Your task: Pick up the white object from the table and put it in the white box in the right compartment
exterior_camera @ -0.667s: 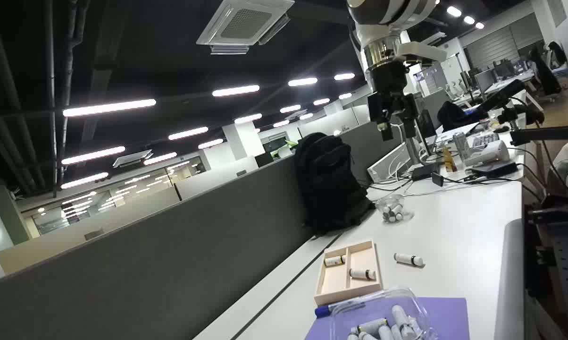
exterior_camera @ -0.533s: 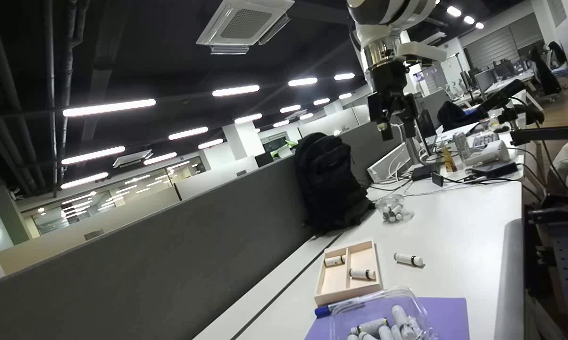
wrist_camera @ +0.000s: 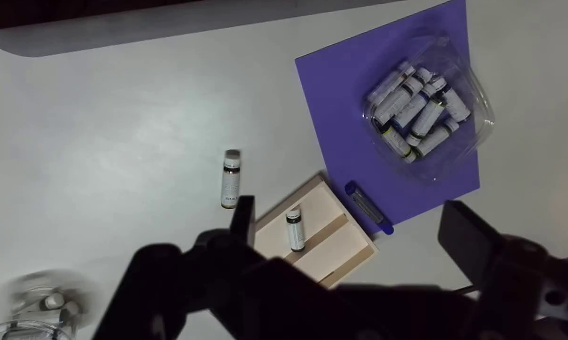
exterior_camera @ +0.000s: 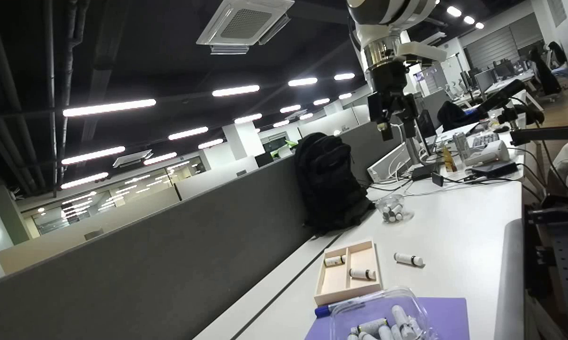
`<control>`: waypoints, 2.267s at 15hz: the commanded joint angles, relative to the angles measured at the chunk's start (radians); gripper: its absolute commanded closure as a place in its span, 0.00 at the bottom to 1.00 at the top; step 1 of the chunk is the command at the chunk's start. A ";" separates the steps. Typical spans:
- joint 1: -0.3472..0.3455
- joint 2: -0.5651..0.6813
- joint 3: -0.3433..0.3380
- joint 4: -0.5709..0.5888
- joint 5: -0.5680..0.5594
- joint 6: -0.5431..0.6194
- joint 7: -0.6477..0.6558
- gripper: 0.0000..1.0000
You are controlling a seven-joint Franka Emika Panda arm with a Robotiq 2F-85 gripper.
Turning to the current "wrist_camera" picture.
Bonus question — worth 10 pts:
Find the white vial with black neck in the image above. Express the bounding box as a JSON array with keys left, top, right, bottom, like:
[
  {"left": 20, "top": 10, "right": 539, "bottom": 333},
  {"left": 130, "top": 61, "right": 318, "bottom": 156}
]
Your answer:
[
  {"left": 379, "top": 125, "right": 415, "bottom": 161},
  {"left": 415, "top": 124, "right": 454, "bottom": 159},
  {"left": 366, "top": 69, "right": 405, "bottom": 107},
  {"left": 441, "top": 88, "right": 473, "bottom": 125},
  {"left": 392, "top": 93, "right": 430, "bottom": 133},
  {"left": 411, "top": 99, "right": 447, "bottom": 141},
  {"left": 420, "top": 74, "right": 451, "bottom": 99},
  {"left": 218, "top": 148, "right": 243, "bottom": 210},
  {"left": 396, "top": 59, "right": 418, "bottom": 78},
  {"left": 283, "top": 205, "right": 307, "bottom": 256},
  {"left": 373, "top": 76, "right": 426, "bottom": 127}
]

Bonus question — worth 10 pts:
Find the purple paper sheet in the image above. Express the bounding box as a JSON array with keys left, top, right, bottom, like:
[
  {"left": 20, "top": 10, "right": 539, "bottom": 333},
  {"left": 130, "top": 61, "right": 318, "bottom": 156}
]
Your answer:
[{"left": 292, "top": 0, "right": 483, "bottom": 239}]

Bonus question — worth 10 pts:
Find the clear plastic bag with caps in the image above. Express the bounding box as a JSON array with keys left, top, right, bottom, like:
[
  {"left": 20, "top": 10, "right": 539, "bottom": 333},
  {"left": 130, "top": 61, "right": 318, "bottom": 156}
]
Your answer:
[{"left": 0, "top": 267, "right": 103, "bottom": 340}]

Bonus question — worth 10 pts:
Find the wooden tray with divider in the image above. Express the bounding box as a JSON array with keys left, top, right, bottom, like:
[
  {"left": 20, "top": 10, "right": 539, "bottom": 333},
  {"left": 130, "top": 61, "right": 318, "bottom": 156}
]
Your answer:
[{"left": 251, "top": 173, "right": 377, "bottom": 292}]

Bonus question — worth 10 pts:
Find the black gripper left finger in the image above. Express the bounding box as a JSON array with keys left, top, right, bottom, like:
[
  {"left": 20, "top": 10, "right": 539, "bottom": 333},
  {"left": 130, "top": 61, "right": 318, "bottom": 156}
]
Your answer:
[{"left": 92, "top": 195, "right": 279, "bottom": 340}]

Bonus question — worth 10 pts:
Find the clear tube with blue caps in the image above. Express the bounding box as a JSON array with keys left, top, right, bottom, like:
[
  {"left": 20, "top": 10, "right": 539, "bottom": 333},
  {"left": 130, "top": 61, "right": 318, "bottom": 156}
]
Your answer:
[{"left": 343, "top": 180, "right": 396, "bottom": 239}]

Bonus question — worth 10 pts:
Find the clear plastic bag of vials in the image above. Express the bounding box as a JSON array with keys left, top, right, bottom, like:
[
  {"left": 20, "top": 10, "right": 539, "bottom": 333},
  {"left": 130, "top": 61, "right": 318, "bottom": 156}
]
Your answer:
[{"left": 360, "top": 35, "right": 496, "bottom": 186}]

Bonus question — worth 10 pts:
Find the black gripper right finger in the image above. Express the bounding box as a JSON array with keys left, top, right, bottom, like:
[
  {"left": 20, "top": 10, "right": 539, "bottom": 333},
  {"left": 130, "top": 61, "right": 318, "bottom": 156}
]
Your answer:
[{"left": 435, "top": 199, "right": 568, "bottom": 340}]

